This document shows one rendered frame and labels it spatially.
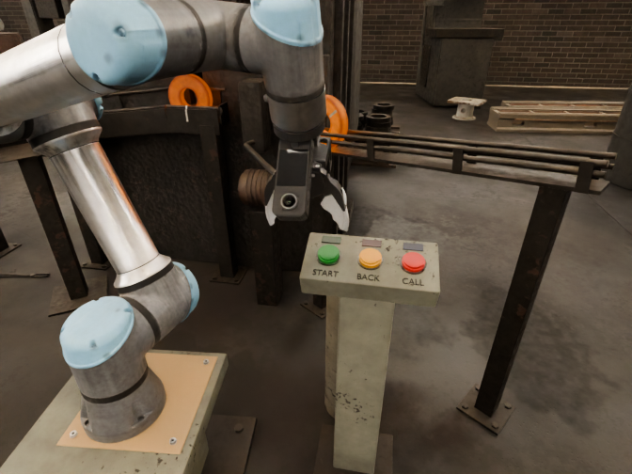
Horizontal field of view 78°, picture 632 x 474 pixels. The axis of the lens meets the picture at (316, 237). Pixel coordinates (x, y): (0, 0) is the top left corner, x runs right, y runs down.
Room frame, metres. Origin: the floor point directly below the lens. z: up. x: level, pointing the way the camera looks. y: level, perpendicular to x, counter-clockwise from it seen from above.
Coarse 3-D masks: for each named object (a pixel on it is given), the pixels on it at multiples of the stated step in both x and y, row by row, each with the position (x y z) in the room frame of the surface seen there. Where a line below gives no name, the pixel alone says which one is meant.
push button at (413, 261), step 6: (414, 252) 0.59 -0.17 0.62; (408, 258) 0.58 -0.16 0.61; (414, 258) 0.58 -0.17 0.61; (420, 258) 0.58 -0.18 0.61; (408, 264) 0.56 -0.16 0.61; (414, 264) 0.56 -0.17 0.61; (420, 264) 0.56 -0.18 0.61; (408, 270) 0.56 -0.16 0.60; (414, 270) 0.56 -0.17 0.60; (420, 270) 0.56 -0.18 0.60
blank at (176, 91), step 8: (176, 80) 1.43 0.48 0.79; (184, 80) 1.43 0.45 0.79; (192, 80) 1.42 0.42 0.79; (200, 80) 1.43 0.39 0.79; (168, 88) 1.44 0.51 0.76; (176, 88) 1.43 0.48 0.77; (184, 88) 1.43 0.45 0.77; (192, 88) 1.42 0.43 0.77; (200, 88) 1.42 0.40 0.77; (208, 88) 1.43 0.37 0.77; (168, 96) 1.44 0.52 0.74; (176, 96) 1.44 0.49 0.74; (200, 96) 1.42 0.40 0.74; (208, 96) 1.41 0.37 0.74; (176, 104) 1.44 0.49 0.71; (184, 104) 1.44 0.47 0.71; (200, 104) 1.42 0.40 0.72; (208, 104) 1.41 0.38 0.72
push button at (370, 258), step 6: (360, 252) 0.60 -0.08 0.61; (366, 252) 0.59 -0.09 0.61; (372, 252) 0.59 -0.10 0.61; (378, 252) 0.59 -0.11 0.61; (360, 258) 0.59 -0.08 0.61; (366, 258) 0.58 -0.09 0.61; (372, 258) 0.58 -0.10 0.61; (378, 258) 0.58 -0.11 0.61; (366, 264) 0.57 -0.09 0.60; (372, 264) 0.57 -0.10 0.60; (378, 264) 0.57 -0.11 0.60
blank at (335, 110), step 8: (328, 96) 1.19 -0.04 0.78; (328, 104) 1.17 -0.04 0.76; (336, 104) 1.16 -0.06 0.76; (328, 112) 1.17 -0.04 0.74; (336, 112) 1.15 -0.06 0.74; (344, 112) 1.16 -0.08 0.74; (336, 120) 1.15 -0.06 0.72; (344, 120) 1.15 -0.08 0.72; (336, 128) 1.15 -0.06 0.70; (344, 128) 1.14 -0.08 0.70; (328, 136) 1.17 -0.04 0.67
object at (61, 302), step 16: (0, 144) 1.32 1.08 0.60; (16, 144) 1.34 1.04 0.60; (0, 160) 1.17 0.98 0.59; (16, 160) 1.17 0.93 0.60; (32, 160) 1.24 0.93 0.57; (32, 176) 1.24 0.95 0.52; (48, 176) 1.29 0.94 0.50; (32, 192) 1.23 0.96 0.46; (48, 192) 1.25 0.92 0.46; (48, 208) 1.24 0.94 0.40; (48, 224) 1.23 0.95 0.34; (64, 224) 1.28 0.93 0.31; (48, 240) 1.23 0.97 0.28; (64, 240) 1.25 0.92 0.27; (64, 256) 1.24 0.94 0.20; (64, 272) 1.23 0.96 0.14; (80, 272) 1.27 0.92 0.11; (64, 288) 1.30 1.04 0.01; (80, 288) 1.24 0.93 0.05; (96, 288) 1.30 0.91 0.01; (64, 304) 1.20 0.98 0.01; (80, 304) 1.20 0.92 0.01
